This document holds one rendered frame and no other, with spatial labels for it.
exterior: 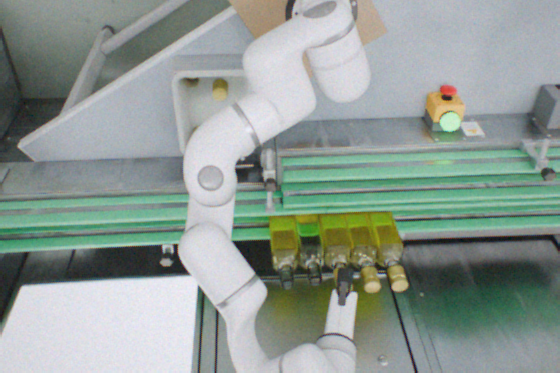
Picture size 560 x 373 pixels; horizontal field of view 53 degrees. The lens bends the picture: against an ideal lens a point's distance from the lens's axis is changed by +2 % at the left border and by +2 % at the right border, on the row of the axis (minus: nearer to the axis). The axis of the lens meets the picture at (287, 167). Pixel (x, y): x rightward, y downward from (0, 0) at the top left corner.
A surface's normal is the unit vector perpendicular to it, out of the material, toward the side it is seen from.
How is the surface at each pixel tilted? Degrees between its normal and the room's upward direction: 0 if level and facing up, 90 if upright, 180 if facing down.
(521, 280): 90
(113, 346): 90
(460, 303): 90
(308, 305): 90
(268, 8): 0
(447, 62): 0
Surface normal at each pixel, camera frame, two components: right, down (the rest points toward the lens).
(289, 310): 0.02, -0.80
